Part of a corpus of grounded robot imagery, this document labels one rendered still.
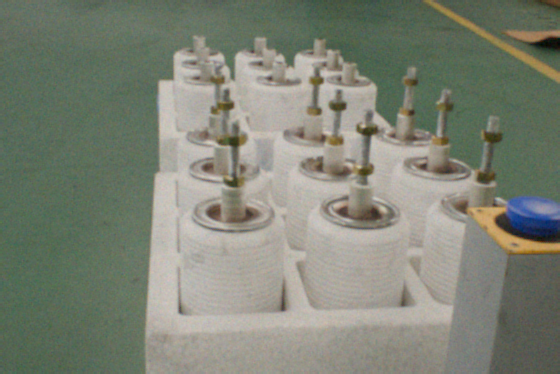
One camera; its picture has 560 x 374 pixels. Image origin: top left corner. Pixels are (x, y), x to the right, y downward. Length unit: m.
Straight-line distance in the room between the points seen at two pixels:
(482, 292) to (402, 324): 0.14
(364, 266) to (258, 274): 0.09
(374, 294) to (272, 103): 0.55
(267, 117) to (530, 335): 0.72
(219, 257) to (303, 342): 0.10
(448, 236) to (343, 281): 0.11
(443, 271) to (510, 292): 0.20
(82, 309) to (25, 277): 0.13
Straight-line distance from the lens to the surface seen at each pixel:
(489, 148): 0.68
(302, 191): 0.74
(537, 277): 0.49
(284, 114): 1.14
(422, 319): 0.65
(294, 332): 0.62
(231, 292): 0.62
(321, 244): 0.64
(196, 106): 1.13
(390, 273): 0.65
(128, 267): 1.10
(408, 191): 0.77
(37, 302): 1.03
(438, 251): 0.68
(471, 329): 0.54
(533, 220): 0.50
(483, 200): 0.69
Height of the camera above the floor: 0.51
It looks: 21 degrees down
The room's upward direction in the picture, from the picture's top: 3 degrees clockwise
